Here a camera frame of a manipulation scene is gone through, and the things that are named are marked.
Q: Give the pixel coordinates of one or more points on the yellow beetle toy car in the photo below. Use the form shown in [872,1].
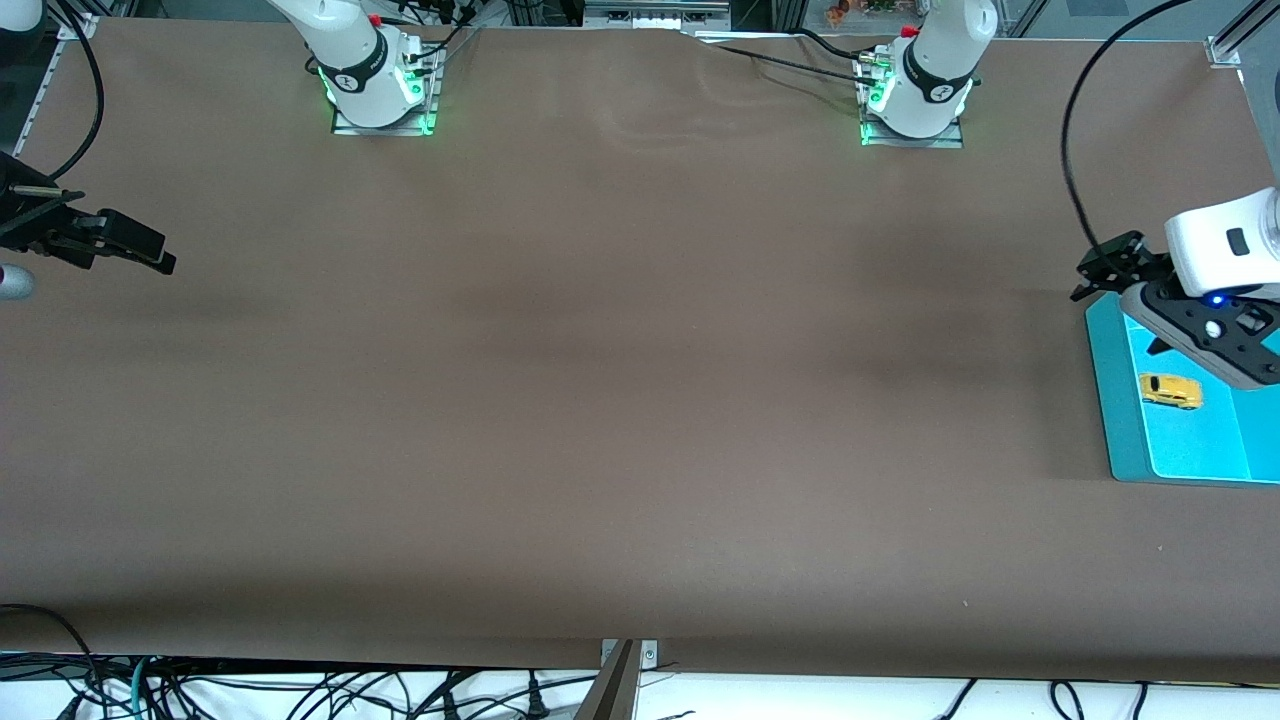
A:
[1172,391]

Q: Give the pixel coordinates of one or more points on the perforated aluminium rail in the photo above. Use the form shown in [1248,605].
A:
[45,85]

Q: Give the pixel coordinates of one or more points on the brown angled beam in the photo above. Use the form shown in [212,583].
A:
[610,695]

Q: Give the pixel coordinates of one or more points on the teal plastic storage bin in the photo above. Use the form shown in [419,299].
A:
[1200,440]

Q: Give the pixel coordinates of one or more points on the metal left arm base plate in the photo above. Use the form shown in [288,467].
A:
[955,135]

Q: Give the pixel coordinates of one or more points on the grey power strip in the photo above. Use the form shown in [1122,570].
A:
[655,15]

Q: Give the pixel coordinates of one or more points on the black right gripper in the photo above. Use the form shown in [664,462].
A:
[22,212]

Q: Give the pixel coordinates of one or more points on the brown table cover mat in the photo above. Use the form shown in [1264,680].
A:
[640,300]

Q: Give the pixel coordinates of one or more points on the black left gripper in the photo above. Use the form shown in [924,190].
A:
[1142,266]

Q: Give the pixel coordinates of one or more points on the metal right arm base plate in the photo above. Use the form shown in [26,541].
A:
[428,95]

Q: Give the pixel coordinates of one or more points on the grey metal bracket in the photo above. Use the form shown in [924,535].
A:
[650,655]

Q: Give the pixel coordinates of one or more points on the aluminium corner bracket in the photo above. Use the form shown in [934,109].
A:
[1225,48]

